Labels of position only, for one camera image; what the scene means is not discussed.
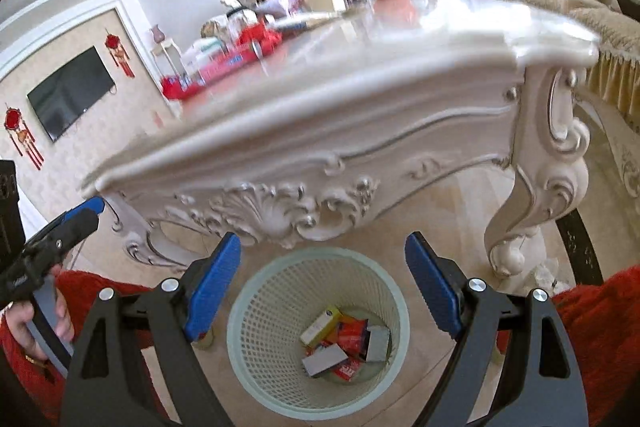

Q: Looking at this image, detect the red knot wall ornament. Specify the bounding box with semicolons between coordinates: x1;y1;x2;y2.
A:
4;104;45;170
104;32;136;80

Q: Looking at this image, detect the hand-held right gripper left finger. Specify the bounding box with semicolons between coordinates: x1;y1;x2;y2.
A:
60;232;242;427

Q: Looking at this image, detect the grey small carton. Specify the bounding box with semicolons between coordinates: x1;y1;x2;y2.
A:
362;324;391;362

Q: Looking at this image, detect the dark bordered rug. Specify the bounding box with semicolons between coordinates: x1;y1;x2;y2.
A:
555;102;640;288

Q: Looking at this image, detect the person's right leg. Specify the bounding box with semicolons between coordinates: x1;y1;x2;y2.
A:
492;264;640;427

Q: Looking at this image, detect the white carved coffee table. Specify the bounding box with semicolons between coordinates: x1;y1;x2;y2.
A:
82;0;601;278

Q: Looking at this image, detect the person's left forearm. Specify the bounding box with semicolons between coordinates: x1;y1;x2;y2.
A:
0;317;58;425

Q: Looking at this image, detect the person's left leg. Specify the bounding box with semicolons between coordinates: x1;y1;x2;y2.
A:
52;271;168;353

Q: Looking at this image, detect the grey white carton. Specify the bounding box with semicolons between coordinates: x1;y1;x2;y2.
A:
301;342;351;379

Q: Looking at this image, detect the pale green mesh wastebasket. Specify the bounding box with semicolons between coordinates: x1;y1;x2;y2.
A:
226;248;412;423

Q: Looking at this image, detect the white side stand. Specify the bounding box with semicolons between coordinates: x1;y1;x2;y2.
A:
151;39;183;80

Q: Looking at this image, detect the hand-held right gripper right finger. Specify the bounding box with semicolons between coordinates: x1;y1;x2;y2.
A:
405;232;591;427

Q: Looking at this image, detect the red flat carton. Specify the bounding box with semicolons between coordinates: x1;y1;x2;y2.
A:
332;359;363;383

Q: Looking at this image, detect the red snack wrapper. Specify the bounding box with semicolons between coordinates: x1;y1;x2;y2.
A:
336;314;368;355

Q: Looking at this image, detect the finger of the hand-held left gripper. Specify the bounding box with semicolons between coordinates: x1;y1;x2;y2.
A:
30;210;100;263
35;197;106;242

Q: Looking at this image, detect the person's leg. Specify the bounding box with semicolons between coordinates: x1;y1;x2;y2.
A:
52;271;168;353
492;264;640;427

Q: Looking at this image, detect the person's left hand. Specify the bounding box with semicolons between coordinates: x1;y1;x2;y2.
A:
2;289;76;362

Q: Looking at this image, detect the black wall television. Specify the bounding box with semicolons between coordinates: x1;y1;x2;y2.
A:
26;46;117;144

